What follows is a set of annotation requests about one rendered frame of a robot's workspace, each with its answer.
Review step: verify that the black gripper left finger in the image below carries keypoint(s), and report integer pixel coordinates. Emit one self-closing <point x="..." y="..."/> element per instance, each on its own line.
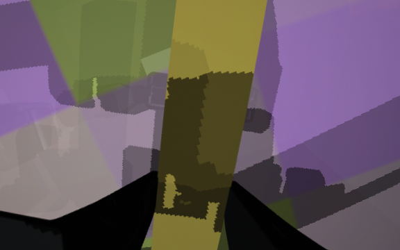
<point x="119" y="221"/>

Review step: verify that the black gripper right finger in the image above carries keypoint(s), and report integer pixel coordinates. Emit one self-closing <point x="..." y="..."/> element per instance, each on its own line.
<point x="251" y="225"/>

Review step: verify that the yellow bar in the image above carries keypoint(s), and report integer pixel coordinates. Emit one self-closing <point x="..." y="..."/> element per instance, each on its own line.
<point x="212" y="62"/>

